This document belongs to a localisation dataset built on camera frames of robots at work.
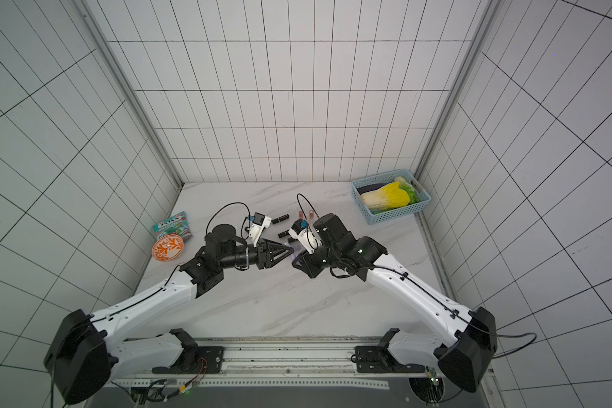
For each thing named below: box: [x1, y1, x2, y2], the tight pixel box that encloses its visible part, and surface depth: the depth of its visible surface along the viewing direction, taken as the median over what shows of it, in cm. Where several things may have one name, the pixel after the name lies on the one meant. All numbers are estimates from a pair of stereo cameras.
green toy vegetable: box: [394, 175, 420, 205], surface depth 109 cm
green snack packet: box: [153, 210, 193, 243], surface depth 103 cm
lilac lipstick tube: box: [290, 243, 305, 259], surface depth 70 cm
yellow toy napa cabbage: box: [360, 181, 411, 210], surface depth 108 cm
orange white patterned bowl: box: [151, 234, 185, 263], surface depth 97 cm
